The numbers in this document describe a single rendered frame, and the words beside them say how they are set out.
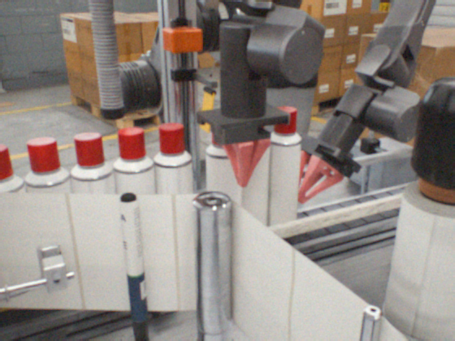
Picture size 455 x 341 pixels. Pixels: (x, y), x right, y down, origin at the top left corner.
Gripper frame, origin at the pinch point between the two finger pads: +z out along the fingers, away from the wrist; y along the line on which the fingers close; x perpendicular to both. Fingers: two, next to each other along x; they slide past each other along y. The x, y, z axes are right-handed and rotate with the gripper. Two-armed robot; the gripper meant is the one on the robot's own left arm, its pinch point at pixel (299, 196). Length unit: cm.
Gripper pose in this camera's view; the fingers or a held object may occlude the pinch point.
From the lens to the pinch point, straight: 76.2
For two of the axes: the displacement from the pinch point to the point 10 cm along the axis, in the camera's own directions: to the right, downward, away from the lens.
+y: 4.6, 3.3, -8.2
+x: 7.1, 4.2, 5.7
